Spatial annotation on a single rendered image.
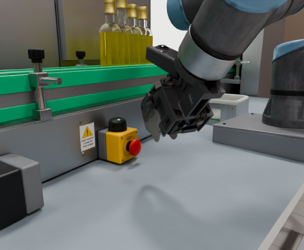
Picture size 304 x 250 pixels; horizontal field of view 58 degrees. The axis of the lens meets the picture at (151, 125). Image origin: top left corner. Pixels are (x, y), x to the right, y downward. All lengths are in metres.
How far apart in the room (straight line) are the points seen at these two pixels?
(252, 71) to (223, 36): 1.48
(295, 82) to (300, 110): 0.08
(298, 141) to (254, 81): 1.10
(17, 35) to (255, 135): 0.71
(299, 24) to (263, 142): 2.61
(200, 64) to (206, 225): 0.24
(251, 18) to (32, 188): 0.39
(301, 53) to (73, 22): 0.68
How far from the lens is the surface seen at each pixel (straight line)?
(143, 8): 1.04
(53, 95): 0.59
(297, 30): 3.29
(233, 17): 0.31
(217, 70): 0.36
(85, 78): 0.64
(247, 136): 0.77
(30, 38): 0.90
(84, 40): 0.99
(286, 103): 0.82
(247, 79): 1.81
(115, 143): 0.62
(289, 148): 0.75
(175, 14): 0.49
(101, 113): 0.66
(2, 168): 0.47
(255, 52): 1.80
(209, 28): 0.33
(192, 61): 0.35
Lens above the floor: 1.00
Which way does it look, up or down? 15 degrees down
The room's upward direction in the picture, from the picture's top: straight up
